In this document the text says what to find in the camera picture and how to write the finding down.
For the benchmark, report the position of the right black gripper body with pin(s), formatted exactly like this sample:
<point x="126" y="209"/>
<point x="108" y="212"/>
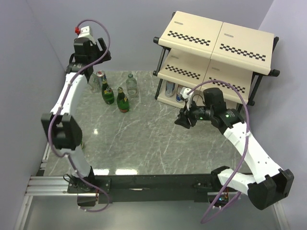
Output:
<point x="203" y="113"/>

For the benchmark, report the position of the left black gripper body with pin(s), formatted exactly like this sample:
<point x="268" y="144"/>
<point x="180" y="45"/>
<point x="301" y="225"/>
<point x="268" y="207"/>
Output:
<point x="95" y="51"/>

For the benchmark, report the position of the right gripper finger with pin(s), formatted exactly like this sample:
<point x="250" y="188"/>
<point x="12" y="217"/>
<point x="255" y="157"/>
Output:
<point x="183" y="111"/>
<point x="183" y="121"/>

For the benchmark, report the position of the Red Bull can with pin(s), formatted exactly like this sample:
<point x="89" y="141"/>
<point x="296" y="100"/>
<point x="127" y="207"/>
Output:
<point x="178" y="94"/>

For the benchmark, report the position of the light blue drink can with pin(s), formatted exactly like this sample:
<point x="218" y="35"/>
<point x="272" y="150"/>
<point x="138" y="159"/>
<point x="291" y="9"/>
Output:
<point x="169" y="88"/>

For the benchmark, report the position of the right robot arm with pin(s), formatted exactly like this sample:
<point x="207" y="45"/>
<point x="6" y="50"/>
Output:
<point x="268" y="183"/>

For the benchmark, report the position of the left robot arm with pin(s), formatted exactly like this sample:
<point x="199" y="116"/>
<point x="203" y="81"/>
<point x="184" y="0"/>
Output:
<point x="62" y="130"/>

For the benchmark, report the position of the beige checkered shelf rack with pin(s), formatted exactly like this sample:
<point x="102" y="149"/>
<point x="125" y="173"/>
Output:
<point x="201" y="53"/>

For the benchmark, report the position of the silver can red tab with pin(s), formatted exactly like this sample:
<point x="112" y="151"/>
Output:
<point x="101" y="76"/>

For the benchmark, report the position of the clear glass bottle far left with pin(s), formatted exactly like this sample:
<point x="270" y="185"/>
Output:
<point x="95" y="83"/>

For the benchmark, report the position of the clear glass bottle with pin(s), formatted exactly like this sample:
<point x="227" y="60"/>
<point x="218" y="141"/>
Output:
<point x="95" y="83"/>
<point x="132" y="87"/>

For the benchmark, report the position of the green Perrier bottle tall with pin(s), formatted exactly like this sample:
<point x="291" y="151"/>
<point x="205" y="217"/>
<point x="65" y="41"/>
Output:
<point x="107" y="92"/>

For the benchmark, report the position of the clear glass bottle middle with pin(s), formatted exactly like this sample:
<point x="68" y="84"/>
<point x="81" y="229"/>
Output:
<point x="132" y="87"/>

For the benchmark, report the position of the green Perrier bottle front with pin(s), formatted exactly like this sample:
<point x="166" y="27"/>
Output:
<point x="122" y="101"/>

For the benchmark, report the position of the black base beam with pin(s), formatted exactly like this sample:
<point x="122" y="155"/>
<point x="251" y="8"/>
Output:
<point x="144" y="188"/>

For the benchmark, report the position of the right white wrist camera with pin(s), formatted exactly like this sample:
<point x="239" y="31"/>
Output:
<point x="186" y="95"/>

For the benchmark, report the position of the aluminium frame rail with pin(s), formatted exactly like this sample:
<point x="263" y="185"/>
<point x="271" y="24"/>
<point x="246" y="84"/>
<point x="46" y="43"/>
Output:
<point x="40" y="185"/>

